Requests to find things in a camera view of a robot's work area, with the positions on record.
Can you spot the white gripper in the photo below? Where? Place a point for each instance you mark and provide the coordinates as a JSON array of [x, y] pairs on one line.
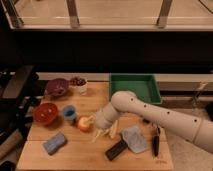
[[104, 119]]

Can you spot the blue sponge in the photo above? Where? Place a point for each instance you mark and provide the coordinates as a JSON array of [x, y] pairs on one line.
[[54, 143]]

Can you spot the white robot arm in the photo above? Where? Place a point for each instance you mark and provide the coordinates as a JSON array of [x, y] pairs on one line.
[[195, 130]]

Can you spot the red bowl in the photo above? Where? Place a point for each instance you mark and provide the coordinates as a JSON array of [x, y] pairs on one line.
[[45, 114]]

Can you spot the purple bowl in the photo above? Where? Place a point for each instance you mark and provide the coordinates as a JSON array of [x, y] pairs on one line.
[[57, 87]]

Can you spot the yellow apple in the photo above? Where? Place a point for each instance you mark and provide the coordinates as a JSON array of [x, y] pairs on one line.
[[83, 127]]

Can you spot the blue cup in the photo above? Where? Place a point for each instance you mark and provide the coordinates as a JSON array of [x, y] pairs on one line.
[[69, 113]]

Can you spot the white cup with dark contents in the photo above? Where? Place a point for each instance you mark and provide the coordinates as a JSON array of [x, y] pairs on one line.
[[79, 83]]

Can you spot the green plastic tray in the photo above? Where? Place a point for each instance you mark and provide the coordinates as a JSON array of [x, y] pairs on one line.
[[143, 85]]

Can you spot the black equipment stand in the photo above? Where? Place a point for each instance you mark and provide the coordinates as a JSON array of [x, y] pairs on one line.
[[18, 95]]

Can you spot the grey cleaver with black handle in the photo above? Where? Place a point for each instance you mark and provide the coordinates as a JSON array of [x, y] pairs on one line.
[[131, 138]]

